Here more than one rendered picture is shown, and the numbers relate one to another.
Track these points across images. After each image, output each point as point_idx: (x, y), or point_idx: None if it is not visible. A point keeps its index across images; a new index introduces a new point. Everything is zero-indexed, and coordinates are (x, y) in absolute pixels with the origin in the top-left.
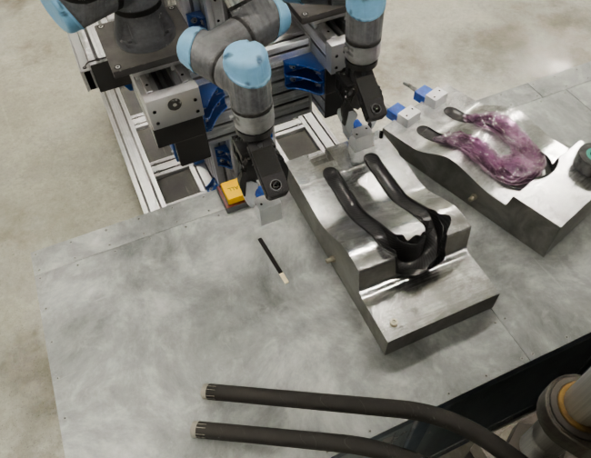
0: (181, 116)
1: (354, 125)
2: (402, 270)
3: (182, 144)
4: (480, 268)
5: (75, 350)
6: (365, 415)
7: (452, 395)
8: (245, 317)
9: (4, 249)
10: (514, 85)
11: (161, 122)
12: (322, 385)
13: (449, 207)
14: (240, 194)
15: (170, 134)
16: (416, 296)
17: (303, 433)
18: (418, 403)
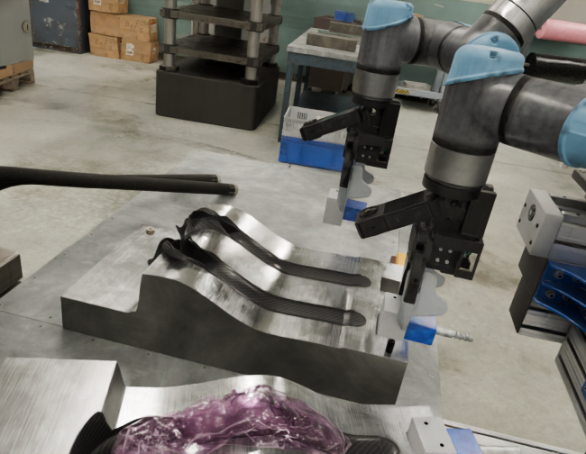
0: (526, 233)
1: (422, 318)
2: (179, 241)
3: (522, 283)
4: (102, 305)
5: (323, 181)
6: (123, 222)
7: (60, 255)
8: (268, 224)
9: None
10: None
11: (520, 222)
12: (169, 221)
13: (187, 278)
14: (399, 259)
15: (526, 259)
16: (149, 255)
17: (150, 176)
18: (82, 177)
